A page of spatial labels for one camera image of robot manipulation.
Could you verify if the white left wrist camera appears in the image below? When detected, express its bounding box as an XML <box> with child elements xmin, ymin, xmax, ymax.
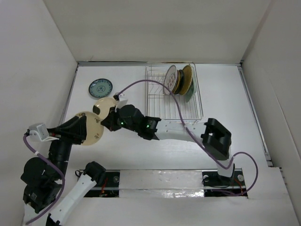
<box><xmin>26</xmin><ymin>123</ymin><xmax>59</xmax><ymax>142</ymax></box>

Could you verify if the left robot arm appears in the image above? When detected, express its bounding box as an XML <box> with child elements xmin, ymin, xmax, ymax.
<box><xmin>21</xmin><ymin>112</ymin><xmax>106</xmax><ymax>226</ymax></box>

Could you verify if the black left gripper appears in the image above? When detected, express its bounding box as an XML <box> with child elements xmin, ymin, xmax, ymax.
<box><xmin>46</xmin><ymin>113</ymin><xmax>87</xmax><ymax>177</ymax></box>

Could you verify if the glossy black round plate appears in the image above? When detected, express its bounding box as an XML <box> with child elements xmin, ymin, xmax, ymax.
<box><xmin>178</xmin><ymin>70</ymin><xmax>185</xmax><ymax>95</ymax></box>

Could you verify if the white plate with red characters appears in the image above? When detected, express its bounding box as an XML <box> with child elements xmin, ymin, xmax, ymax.
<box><xmin>164</xmin><ymin>65</ymin><xmax>178</xmax><ymax>95</ymax></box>

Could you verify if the round bamboo woven plate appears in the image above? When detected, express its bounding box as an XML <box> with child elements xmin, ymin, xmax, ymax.
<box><xmin>180</xmin><ymin>65</ymin><xmax>193</xmax><ymax>95</ymax></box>

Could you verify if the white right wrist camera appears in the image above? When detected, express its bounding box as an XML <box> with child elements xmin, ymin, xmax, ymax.
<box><xmin>113</xmin><ymin>93</ymin><xmax>128</xmax><ymax>112</ymax></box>

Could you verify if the gold and black round plate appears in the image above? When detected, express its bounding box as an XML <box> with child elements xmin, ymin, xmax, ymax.
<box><xmin>173</xmin><ymin>70</ymin><xmax>182</xmax><ymax>95</ymax></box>

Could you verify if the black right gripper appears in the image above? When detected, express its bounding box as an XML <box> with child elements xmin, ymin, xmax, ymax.
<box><xmin>102</xmin><ymin>105</ymin><xmax>139</xmax><ymax>133</ymax></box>

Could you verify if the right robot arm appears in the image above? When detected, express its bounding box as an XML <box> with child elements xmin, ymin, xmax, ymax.
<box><xmin>93</xmin><ymin>105</ymin><xmax>235</xmax><ymax>185</ymax></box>

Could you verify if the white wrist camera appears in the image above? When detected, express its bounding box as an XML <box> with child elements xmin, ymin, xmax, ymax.
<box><xmin>26</xmin><ymin>123</ymin><xmax>59</xmax><ymax>142</ymax></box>
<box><xmin>113</xmin><ymin>93</ymin><xmax>128</xmax><ymax>112</ymax></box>

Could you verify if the metal wire dish rack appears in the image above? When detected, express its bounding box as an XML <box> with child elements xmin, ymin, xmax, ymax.
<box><xmin>144</xmin><ymin>63</ymin><xmax>204</xmax><ymax>123</ymax></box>

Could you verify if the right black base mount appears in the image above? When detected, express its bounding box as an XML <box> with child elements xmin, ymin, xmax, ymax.
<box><xmin>202</xmin><ymin>170</ymin><xmax>247</xmax><ymax>197</ymax></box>

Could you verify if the light green rectangular plate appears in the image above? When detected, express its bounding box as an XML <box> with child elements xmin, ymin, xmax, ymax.
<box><xmin>184</xmin><ymin>81</ymin><xmax>195</xmax><ymax>103</ymax></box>

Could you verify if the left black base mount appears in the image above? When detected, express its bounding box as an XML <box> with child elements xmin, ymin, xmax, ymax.
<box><xmin>75</xmin><ymin>169</ymin><xmax>120</xmax><ymax>198</ymax></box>

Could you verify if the blue patterned round plate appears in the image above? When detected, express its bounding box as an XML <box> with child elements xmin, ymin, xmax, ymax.
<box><xmin>88</xmin><ymin>78</ymin><xmax>113</xmax><ymax>98</ymax></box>

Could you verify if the beige round plate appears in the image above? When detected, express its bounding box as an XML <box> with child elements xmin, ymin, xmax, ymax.
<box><xmin>73</xmin><ymin>111</ymin><xmax>104</xmax><ymax>146</ymax></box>

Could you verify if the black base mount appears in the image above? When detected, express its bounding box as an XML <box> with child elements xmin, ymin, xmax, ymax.
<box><xmin>202</xmin><ymin>170</ymin><xmax>247</xmax><ymax>197</ymax></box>
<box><xmin>75</xmin><ymin>169</ymin><xmax>120</xmax><ymax>198</ymax></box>

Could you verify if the cream plate with black patch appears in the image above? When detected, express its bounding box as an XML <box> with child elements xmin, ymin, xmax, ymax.
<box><xmin>93</xmin><ymin>97</ymin><xmax>117</xmax><ymax>120</ymax></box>

